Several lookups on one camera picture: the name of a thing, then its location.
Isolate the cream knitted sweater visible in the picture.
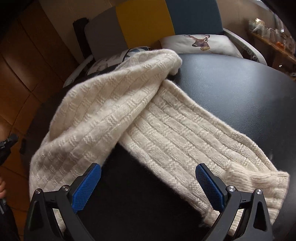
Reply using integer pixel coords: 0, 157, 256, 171
29, 49, 290, 225

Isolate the tricolour sofa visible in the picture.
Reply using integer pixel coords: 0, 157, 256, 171
62, 0, 269, 88

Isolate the geometric pattern pillow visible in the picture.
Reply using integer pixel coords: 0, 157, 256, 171
87, 46, 150, 75

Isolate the wooden side table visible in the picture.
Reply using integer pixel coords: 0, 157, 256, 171
247, 18, 295, 81

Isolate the deer print pillow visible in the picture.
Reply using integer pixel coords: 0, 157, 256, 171
160, 35, 243, 58

